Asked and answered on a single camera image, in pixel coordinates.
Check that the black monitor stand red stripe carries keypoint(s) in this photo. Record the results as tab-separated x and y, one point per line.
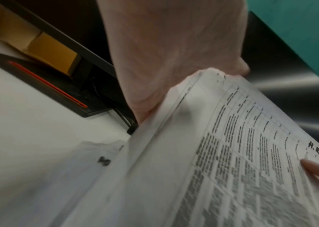
50	86

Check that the person's left hand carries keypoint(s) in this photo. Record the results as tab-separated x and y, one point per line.
173	44

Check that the dark glossy metal panel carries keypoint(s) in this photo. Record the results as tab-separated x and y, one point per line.
283	88

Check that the stack of printed paper sheets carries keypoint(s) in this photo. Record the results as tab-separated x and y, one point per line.
218	159

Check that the brown cardboard box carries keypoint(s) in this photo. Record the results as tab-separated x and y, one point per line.
36	37

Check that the teal panel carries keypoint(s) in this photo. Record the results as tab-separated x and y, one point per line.
302	28

